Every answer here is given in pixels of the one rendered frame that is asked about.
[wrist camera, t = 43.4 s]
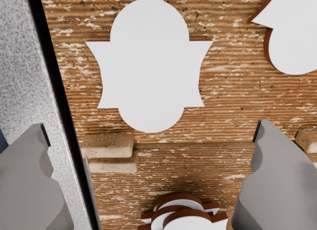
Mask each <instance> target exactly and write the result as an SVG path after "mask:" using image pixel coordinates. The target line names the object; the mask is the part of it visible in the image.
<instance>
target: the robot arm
mask: <svg viewBox="0 0 317 230"><path fill-rule="evenodd" d="M252 142H254V143H255V146H256V147H255V150H254V153H253V156H252V159H251V162H250V167H251V169H252V173H251V174H248V175H246V176H245V178H244V180H243V183H242V187H241V190H240V193H239V196H238V199H237V202H236V205H235V208H234V212H233V215H232V218H231V225H232V228H233V230H317V168H316V167H315V166H314V164H313V163H312V162H311V160H310V159H309V158H308V157H307V156H306V155H305V153H304V152H303V151H302V150H301V149H300V148H299V147H298V146H297V145H296V144H295V143H294V142H293V141H291V140H290V139H289V138H288V137H287V136H286V135H285V134H284V133H283V132H282V131H280V130H279V129H278V128H277V127H276V126H275V125H274V124H273V123H272V122H271V121H269V120H267V119H259V121H258V125H257V127H256V130H255V134H254V137H253V140H252ZM49 147H51V144H50V141H49V138H48V135H47V133H46V130H45V127H44V124H43V123H35V124H33V125H31V126H30V127H29V128H28V129H27V130H26V131H25V132H24V133H22V134H21V135H20V136H19V137H18V138H17V139H16V140H15V141H14V142H13V143H12V144H10V145H9V146H8V147H7V148H6V149H5V150H4V151H3V152H2V153H1V154H0V230H74V223H73V220H72V217H71V214H70V211H69V208H68V205H67V203H66V200H65V198H64V195H63V193H62V190H61V187H60V185H59V182H58V181H57V180H55V179H52V178H51V176H52V174H53V171H54V168H53V166H52V163H51V161H50V158H49V155H48V153H47V151H48V149H49Z"/></svg>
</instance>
